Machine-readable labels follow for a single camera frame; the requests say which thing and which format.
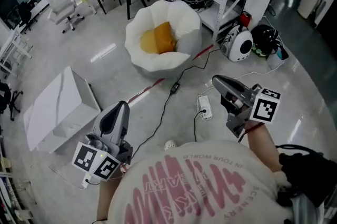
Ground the person's right forearm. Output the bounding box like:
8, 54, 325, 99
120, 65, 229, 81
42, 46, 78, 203
244, 122, 284, 173

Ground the orange cushion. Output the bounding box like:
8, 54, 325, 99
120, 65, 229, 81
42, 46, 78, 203
154, 22, 177, 54

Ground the white pink-print t-shirt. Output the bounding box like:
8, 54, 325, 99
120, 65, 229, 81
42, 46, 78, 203
107, 140, 293, 224

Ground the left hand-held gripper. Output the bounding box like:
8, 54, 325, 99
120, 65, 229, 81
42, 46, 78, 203
72, 101, 134, 182

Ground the white power strip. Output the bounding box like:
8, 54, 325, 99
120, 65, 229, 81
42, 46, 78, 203
197, 95, 213, 121

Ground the white round counter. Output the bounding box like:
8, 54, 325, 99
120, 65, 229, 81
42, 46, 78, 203
297, 0, 328, 20

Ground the red floor tape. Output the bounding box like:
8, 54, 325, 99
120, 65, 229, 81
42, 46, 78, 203
127, 43, 214, 104

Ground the white pet carrier backpack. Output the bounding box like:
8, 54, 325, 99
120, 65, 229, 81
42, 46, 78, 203
220, 24, 254, 62

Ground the white office chair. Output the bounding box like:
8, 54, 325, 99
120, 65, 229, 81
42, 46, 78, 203
46, 0, 85, 34

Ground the white cable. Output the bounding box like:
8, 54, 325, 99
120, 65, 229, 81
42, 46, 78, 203
200, 16, 284, 97

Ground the person's left forearm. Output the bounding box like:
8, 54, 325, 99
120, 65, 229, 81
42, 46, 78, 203
96, 169, 125, 222

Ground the black swivel chair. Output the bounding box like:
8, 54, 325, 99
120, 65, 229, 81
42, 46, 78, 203
17, 1, 39, 34

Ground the red fire extinguisher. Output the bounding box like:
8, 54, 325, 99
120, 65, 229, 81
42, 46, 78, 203
239, 11, 252, 26

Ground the white beanbag chair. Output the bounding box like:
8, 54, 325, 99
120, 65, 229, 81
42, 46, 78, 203
124, 0, 203, 80

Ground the long black power cable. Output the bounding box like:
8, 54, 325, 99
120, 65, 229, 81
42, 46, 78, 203
86, 43, 230, 186

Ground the white bag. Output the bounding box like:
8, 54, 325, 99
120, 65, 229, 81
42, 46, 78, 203
265, 45, 290, 71

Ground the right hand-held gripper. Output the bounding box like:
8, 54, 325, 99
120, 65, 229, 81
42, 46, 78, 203
212, 75, 282, 139

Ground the black office chair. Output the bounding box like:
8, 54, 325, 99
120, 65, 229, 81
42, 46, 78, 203
0, 82, 24, 122

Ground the white coffee table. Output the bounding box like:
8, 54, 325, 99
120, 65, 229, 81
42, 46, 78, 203
23, 66, 102, 154

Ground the black pouch with straps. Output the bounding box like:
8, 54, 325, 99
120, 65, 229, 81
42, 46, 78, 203
276, 144, 337, 208

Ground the white clog shoe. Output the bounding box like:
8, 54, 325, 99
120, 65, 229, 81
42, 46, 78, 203
164, 139, 179, 151

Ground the red bead bracelet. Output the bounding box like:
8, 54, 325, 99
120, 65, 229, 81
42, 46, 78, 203
244, 122, 265, 133

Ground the black power adapter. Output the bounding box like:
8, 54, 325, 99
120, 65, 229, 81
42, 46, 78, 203
170, 81, 181, 95

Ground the black helmet bag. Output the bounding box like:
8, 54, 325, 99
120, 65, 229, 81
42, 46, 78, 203
250, 24, 280, 56

